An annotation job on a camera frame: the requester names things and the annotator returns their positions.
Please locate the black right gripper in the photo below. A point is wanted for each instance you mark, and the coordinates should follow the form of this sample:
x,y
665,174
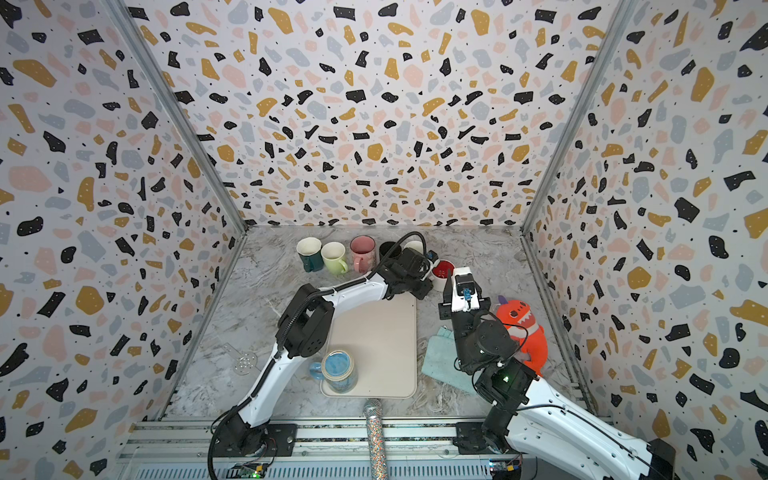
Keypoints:
x,y
459,312

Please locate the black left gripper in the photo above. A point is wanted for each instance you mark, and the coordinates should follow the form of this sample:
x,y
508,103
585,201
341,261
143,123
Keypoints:
x,y
426,288

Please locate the black mug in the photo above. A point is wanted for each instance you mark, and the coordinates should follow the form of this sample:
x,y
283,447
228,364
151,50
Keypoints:
x,y
389,250

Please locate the white mug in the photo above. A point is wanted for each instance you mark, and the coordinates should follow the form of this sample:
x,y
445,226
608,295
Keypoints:
x,y
440,274

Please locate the pink ghost mug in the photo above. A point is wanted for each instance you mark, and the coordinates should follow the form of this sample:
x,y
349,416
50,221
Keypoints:
x,y
364,251

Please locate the light green mug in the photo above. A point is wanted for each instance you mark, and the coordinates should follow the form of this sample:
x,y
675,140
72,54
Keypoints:
x,y
334,258

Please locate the dark green mug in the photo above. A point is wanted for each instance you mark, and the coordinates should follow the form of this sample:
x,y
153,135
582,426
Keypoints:
x,y
309,251

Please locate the blue glazed mug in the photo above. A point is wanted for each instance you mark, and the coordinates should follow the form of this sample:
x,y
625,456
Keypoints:
x,y
337,369

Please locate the grey mug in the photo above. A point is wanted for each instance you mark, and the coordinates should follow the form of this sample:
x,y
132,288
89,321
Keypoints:
x,y
416,245

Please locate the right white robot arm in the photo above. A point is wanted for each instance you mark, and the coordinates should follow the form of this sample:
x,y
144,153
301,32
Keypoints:
x,y
530,416

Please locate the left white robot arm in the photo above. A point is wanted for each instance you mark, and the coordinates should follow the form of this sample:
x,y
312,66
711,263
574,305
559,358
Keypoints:
x,y
303,330

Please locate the teal cloth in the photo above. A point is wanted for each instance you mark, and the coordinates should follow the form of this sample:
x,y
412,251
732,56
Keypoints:
x,y
439,362

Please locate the red plush monster toy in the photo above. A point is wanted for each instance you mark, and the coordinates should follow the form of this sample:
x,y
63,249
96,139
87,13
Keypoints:
x,y
518,318

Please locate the beige plastic tray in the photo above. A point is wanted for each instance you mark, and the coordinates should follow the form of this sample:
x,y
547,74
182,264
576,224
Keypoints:
x,y
381,338

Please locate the glittery tube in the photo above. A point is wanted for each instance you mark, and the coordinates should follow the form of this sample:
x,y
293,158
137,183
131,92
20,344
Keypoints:
x,y
372,412

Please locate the clear plastic slotted spatula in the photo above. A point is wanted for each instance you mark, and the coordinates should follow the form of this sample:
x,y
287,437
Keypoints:
x,y
244,362

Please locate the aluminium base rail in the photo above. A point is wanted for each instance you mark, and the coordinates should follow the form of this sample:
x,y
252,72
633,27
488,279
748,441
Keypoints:
x,y
329,448

